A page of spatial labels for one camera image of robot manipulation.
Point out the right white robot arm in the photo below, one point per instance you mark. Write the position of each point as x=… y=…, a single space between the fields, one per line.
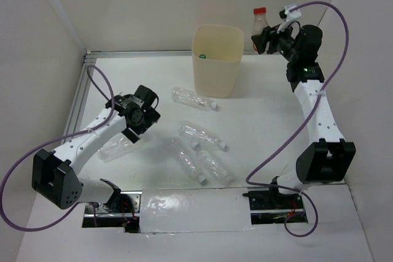
x=329 y=154

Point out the aluminium frame rail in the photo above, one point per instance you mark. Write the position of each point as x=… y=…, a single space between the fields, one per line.
x=260 y=111

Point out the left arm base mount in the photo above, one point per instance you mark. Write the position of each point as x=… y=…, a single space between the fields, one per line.
x=124 y=214

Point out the red cap labelled bottle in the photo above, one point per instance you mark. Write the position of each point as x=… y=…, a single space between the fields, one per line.
x=260 y=20

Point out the clear bottle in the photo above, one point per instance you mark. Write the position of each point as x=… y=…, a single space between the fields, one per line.
x=117 y=146
x=185 y=160
x=213 y=164
x=193 y=99
x=205 y=138

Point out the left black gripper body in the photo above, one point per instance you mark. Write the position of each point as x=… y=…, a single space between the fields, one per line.
x=146 y=120

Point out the beige plastic bin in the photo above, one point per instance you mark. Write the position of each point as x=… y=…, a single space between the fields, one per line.
x=223 y=46

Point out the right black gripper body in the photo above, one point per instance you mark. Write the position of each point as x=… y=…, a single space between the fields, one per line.
x=283 y=43

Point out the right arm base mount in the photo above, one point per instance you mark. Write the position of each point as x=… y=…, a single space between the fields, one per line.
x=268 y=206

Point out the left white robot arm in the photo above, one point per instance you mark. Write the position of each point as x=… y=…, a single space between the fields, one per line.
x=55 y=173

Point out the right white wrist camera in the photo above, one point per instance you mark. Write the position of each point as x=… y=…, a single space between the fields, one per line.
x=289 y=14

